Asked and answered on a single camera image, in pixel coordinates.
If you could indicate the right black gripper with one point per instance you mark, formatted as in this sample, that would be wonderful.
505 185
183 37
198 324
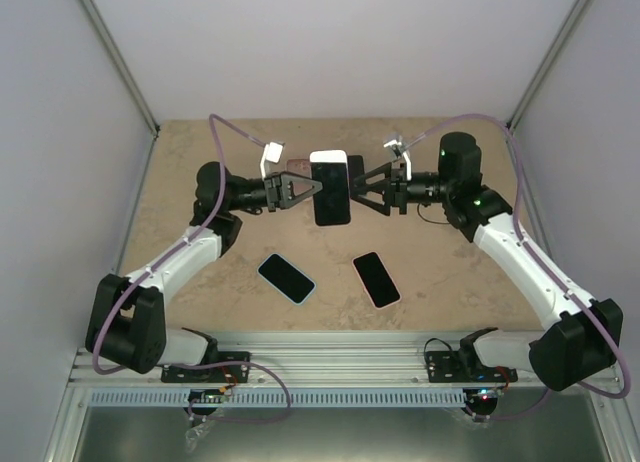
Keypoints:
396 197

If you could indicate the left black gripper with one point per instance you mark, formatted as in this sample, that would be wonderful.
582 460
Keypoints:
279 191

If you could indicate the teal phone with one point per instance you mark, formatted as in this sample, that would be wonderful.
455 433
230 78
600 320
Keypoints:
355 165

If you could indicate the pink phone case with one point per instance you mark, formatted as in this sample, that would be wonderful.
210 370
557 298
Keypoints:
298 165

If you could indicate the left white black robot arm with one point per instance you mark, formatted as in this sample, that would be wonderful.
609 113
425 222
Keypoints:
127 327

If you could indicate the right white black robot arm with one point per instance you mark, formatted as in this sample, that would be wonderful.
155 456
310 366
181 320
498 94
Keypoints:
581 334

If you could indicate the phone in light blue case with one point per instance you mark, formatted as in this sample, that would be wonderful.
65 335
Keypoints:
287 279

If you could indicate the phone in pale pink case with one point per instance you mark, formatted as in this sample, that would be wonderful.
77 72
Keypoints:
376 280

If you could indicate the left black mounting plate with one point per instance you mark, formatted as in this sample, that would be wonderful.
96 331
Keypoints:
233 374

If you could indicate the black mounting plate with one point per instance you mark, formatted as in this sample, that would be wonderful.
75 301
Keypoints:
443 367
233 374

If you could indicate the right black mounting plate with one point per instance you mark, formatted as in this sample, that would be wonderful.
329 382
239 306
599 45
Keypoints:
443 367

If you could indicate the left circuit board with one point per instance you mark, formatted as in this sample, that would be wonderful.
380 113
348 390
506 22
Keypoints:
210 396

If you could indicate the circuit board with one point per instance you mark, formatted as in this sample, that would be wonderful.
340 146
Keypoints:
210 396
489 393

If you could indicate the right circuit board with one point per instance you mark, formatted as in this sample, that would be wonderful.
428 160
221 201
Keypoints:
489 393

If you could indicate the clear plastic bag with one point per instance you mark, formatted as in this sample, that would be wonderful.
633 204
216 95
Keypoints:
197 431

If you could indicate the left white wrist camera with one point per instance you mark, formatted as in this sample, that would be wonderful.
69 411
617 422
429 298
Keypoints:
271 155

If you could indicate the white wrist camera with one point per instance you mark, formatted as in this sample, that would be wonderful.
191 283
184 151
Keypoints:
400 153
271 155

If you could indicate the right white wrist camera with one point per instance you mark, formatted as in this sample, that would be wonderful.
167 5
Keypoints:
400 153

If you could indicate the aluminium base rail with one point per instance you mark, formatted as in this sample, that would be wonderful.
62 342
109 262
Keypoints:
325 359

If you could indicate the grey slotted cable duct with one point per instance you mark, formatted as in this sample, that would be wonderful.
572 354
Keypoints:
295 398

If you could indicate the left aluminium frame post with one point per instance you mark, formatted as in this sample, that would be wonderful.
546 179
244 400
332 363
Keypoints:
114 54

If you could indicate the aluminium frame post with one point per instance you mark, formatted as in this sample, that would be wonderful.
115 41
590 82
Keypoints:
568 27
114 54

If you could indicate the right aluminium frame post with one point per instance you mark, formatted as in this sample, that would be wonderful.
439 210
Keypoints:
568 27

